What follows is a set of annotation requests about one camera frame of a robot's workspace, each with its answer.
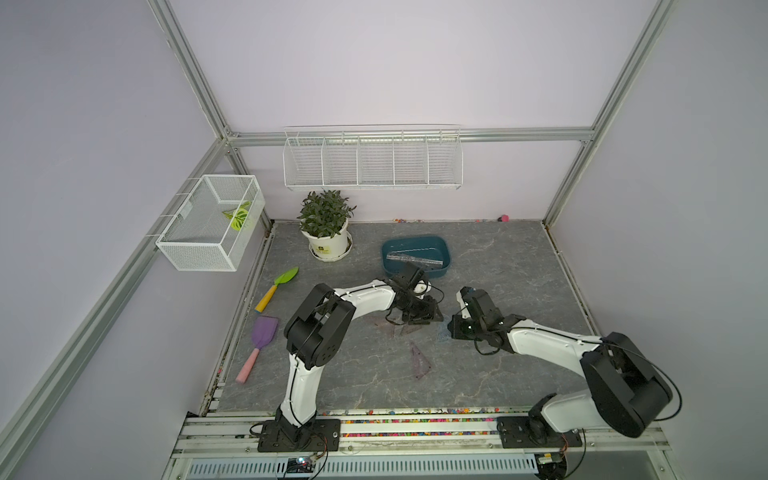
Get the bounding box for aluminium rail front frame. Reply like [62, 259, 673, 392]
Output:
[162, 407, 685, 479]

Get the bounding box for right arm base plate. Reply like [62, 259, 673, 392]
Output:
[496, 416, 583, 450]

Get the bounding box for white wire wall shelf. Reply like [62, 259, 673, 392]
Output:
[282, 124, 464, 190]

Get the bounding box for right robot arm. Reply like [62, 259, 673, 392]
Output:
[448, 287, 683, 444]

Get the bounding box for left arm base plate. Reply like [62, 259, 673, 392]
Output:
[257, 419, 341, 453]

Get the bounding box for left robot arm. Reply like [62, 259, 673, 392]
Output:
[275, 263, 443, 436]

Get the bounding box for pink long triangle ruler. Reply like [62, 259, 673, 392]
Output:
[373, 319, 398, 338]

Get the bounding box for purple pink toy spatula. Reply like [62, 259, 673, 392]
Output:
[235, 316, 279, 384]

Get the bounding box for green toy in basket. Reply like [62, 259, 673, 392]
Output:
[223, 201, 252, 231]

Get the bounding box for potted green plant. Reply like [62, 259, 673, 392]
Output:
[297, 190, 356, 262]

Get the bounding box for teal plastic storage box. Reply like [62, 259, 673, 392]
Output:
[381, 235, 452, 279]

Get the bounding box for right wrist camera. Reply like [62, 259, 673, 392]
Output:
[456, 286, 475, 319]

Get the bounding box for clear straight ruler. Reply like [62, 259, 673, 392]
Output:
[385, 251, 445, 269]

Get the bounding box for white wire side basket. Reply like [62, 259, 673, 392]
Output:
[156, 174, 265, 272]

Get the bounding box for green yellow toy shovel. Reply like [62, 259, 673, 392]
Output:
[255, 267, 299, 313]

